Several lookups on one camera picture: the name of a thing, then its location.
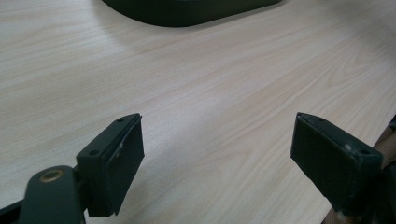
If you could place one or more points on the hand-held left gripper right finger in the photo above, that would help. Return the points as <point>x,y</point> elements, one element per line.
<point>333,161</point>

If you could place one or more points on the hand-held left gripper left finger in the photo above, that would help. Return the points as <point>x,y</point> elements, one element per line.
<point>112,161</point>

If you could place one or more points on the black oval tray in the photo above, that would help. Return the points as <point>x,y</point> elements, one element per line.
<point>186,12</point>

